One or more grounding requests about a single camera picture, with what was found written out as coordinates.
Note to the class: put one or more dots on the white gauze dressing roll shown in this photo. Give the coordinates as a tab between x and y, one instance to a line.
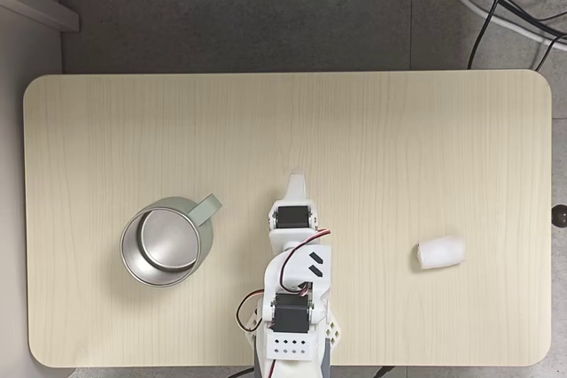
443	252

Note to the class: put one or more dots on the grey-green metal mug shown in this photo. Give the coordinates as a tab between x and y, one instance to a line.
168	241

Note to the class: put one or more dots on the black round table knob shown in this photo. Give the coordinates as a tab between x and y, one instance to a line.
560	216

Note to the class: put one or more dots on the white shelf ledge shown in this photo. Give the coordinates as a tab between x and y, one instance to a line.
40	4

